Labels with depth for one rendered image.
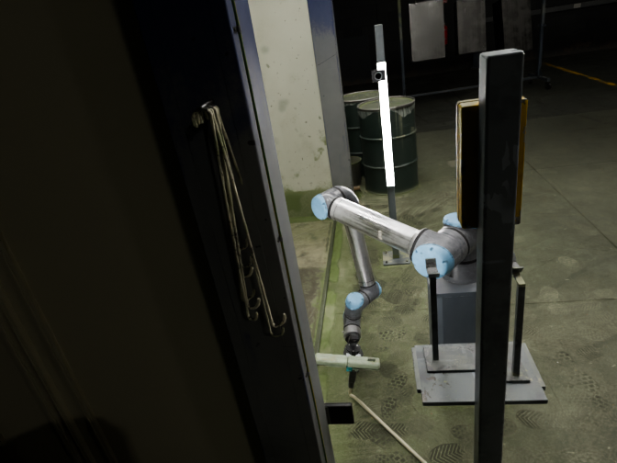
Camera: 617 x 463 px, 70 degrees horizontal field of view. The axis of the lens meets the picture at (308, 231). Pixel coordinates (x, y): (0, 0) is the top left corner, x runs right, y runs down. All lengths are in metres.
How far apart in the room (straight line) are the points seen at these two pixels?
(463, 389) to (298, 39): 3.06
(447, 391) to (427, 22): 7.74
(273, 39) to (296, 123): 0.68
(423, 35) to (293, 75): 5.03
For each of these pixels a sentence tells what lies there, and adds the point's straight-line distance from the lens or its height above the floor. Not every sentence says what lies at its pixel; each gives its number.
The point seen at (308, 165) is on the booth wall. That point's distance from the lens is 4.00.
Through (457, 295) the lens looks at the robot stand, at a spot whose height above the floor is 0.63.
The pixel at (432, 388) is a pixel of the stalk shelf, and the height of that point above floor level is 0.79.
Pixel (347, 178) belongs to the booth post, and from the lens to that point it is 4.01.
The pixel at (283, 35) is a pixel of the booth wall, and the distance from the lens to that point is 3.83.
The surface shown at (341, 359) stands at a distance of 2.18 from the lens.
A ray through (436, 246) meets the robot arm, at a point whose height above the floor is 0.89.
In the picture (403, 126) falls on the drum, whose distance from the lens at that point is 4.42.
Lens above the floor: 1.74
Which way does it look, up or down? 26 degrees down
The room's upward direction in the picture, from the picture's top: 10 degrees counter-clockwise
